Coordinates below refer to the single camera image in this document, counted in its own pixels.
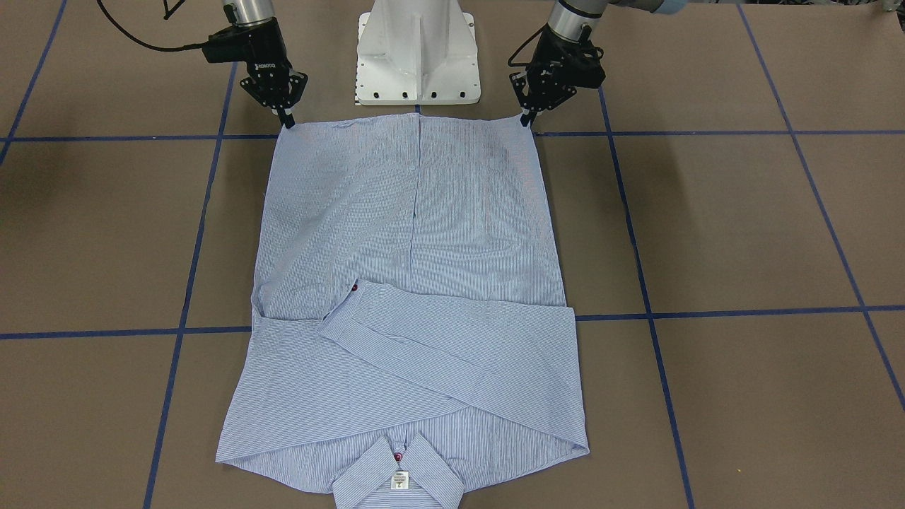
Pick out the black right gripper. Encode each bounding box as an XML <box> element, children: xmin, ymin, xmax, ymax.
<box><xmin>204</xmin><ymin>20</ymin><xmax>308</xmax><ymax>129</ymax></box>

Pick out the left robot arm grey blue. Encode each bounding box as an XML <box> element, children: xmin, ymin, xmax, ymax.
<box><xmin>507</xmin><ymin>1</ymin><xmax>687</xmax><ymax>128</ymax></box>

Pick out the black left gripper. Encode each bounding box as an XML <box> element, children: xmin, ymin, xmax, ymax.
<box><xmin>508</xmin><ymin>25</ymin><xmax>605</xmax><ymax>128</ymax></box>

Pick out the blue striped button shirt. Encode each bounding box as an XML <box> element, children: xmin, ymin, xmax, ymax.
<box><xmin>216</xmin><ymin>113</ymin><xmax>590</xmax><ymax>508</ymax></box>

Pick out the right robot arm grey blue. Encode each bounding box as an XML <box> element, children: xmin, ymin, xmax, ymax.
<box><xmin>202</xmin><ymin>1</ymin><xmax>308</xmax><ymax>129</ymax></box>

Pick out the brown table mat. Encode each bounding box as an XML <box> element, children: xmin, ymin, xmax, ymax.
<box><xmin>2</xmin><ymin>1</ymin><xmax>904</xmax><ymax>508</ymax></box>

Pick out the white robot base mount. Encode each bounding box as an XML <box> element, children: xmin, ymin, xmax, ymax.
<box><xmin>355</xmin><ymin>1</ymin><xmax>482</xmax><ymax>106</ymax></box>

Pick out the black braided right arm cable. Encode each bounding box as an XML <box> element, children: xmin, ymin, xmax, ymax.
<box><xmin>95</xmin><ymin>0</ymin><xmax>213</xmax><ymax>52</ymax></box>

